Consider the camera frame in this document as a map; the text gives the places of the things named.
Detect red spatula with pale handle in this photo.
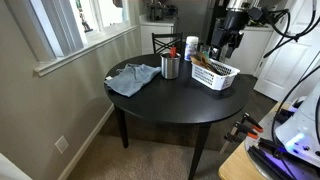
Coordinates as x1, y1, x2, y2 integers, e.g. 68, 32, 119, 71
169, 46, 178, 60

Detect dark countertop appliances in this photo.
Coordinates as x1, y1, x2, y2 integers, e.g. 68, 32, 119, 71
145, 0, 178, 22

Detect white wall outlet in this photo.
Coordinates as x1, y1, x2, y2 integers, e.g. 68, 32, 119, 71
54, 135, 70, 155

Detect small figurine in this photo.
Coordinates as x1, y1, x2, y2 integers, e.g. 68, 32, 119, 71
77, 1, 94, 34

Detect black aluminium rails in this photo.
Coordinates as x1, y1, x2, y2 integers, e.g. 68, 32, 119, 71
248, 137, 296, 180

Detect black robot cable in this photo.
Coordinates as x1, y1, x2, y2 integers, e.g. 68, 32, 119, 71
248, 0, 320, 148

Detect wooden spatula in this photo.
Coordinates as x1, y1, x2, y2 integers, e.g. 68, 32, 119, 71
190, 55, 205, 69

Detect black round table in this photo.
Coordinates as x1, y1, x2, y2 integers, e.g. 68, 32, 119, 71
103, 53, 251, 180

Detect black orange clamp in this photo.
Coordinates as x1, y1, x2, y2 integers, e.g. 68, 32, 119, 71
240, 112, 264, 134
219, 121, 260, 155

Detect white panel door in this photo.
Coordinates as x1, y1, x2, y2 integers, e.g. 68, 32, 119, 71
253, 0, 320, 103

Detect black metal chair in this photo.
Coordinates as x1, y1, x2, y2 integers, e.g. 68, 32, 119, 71
151, 31, 184, 56

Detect steel cutlery holder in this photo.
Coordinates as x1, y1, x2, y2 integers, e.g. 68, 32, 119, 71
160, 52, 182, 81

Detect grey robot mounting plate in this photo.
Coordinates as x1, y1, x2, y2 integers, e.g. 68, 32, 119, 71
243, 111, 320, 180

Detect white framed window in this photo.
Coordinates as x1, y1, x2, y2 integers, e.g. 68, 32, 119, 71
29, 0, 138, 78

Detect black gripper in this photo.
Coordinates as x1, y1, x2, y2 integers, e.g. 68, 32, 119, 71
211, 11, 250, 62

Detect white kitchen cabinet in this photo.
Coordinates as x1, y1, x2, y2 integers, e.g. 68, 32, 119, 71
139, 14, 178, 56

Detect blue cloth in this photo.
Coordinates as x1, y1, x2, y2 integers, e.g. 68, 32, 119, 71
103, 63, 163, 98

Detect white drawer cabinet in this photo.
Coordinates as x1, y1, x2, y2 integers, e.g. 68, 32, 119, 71
218, 24, 275, 76

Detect clear jar white lid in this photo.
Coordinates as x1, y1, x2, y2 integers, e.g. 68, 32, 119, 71
183, 35, 200, 62

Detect wooden workbench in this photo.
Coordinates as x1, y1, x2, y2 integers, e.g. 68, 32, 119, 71
218, 101, 291, 180

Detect teal spatula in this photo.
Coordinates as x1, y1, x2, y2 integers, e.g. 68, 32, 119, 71
201, 50, 212, 62

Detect white plastic basket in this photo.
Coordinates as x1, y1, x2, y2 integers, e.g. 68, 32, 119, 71
190, 58, 241, 92

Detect wooden spoon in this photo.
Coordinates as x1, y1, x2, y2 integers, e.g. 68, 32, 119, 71
199, 52, 221, 76

